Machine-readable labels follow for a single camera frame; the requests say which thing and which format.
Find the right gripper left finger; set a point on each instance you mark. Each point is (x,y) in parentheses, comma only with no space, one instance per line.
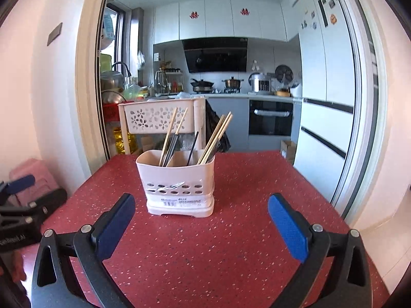
(55,283)

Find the grey wall panel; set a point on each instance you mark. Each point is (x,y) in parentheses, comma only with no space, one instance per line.
(56,32)

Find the white refrigerator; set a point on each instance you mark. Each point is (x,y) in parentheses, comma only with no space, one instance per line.
(329,88)

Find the white upper cabinets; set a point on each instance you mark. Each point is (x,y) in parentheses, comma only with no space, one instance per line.
(224,18)

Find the crossed wooden chopstick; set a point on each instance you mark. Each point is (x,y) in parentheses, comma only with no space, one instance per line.
(166,140)
(216,137)

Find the white plastic utensil holder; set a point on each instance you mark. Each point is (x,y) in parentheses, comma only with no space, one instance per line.
(182,188)

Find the black wok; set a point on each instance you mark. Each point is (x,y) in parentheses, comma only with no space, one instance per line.
(202,86)

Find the cardboard box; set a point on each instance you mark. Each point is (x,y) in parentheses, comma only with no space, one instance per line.
(288,150)

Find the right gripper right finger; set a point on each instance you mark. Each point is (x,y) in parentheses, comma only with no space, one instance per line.
(348,283)

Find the silver rice cooker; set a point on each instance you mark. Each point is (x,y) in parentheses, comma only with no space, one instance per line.
(260,83)

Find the black range hood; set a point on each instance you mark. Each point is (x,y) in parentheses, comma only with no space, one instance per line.
(216,54)

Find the steel pot with lid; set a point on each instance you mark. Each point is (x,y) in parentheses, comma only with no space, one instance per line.
(233,83)

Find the black built-in oven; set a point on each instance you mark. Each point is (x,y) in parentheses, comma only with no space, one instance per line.
(268,118)

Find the long patterned wooden chopstick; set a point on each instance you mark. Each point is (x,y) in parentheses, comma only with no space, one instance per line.
(178,134)

